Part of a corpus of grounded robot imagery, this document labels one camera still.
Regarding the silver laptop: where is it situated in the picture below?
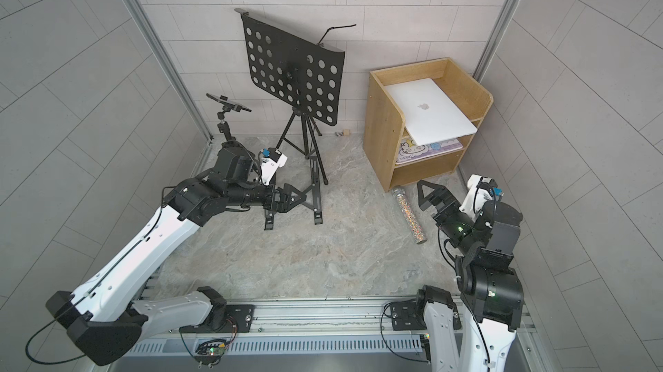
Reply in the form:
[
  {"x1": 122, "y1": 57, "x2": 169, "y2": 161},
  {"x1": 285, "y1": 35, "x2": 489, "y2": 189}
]
[{"x1": 386, "y1": 79, "x2": 478, "y2": 145}]

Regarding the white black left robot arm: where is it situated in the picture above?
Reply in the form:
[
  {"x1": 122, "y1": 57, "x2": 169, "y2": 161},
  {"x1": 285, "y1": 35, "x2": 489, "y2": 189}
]
[{"x1": 46, "y1": 140, "x2": 307, "y2": 366}]

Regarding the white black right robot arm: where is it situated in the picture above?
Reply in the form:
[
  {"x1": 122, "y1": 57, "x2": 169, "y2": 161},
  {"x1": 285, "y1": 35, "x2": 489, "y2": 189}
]
[{"x1": 381, "y1": 175, "x2": 524, "y2": 371}]

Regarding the black folding laptop stand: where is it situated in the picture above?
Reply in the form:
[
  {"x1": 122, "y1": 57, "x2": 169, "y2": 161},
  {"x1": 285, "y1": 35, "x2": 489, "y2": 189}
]
[{"x1": 261, "y1": 156, "x2": 323, "y2": 231}]

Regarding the colourful picture book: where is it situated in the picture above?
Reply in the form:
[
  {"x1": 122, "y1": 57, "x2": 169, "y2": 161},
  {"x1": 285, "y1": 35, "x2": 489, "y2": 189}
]
[{"x1": 395, "y1": 137, "x2": 463, "y2": 166}]

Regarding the wooden shelf cabinet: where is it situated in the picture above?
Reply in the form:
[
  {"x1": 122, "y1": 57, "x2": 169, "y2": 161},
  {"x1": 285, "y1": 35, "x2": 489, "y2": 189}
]
[{"x1": 364, "y1": 58, "x2": 494, "y2": 191}]

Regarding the black small phone tripod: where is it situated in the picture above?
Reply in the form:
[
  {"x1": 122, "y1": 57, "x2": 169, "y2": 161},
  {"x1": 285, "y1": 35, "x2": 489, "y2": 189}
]
[{"x1": 205, "y1": 92, "x2": 253, "y2": 148}]

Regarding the black perforated music stand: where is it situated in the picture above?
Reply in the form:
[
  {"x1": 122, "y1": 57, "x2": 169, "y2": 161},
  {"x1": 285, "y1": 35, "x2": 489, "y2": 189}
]
[{"x1": 235, "y1": 8, "x2": 345, "y2": 184}]

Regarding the right green circuit board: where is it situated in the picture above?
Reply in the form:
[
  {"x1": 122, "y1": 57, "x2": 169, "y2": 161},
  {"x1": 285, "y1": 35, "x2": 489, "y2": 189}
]
[{"x1": 420, "y1": 333, "x2": 434, "y2": 363}]

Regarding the green circuit board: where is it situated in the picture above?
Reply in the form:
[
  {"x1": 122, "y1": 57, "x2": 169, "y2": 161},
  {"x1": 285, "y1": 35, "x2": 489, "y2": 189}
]
[
  {"x1": 420, "y1": 333, "x2": 434, "y2": 363},
  {"x1": 193, "y1": 339, "x2": 230, "y2": 368}
]

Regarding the left green circuit board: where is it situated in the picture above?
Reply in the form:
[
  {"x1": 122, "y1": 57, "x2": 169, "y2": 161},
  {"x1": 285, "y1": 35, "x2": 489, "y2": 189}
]
[{"x1": 193, "y1": 339, "x2": 230, "y2": 368}]

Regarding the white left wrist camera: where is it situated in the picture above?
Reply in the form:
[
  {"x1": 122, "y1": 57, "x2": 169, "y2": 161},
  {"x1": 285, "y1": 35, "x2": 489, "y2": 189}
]
[{"x1": 260, "y1": 148, "x2": 288, "y2": 186}]

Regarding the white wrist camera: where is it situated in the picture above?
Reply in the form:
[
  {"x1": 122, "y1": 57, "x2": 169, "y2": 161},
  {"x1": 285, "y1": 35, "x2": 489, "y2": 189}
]
[
  {"x1": 260, "y1": 148, "x2": 288, "y2": 186},
  {"x1": 459, "y1": 175, "x2": 503, "y2": 221}
]

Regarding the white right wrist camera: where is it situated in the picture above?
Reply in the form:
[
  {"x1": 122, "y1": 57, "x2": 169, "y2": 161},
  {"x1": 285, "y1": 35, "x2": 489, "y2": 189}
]
[{"x1": 459, "y1": 175, "x2": 503, "y2": 221}]

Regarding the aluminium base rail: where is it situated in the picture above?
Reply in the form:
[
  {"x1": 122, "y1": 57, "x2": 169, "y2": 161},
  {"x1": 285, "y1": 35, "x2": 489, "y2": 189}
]
[{"x1": 123, "y1": 294, "x2": 536, "y2": 368}]

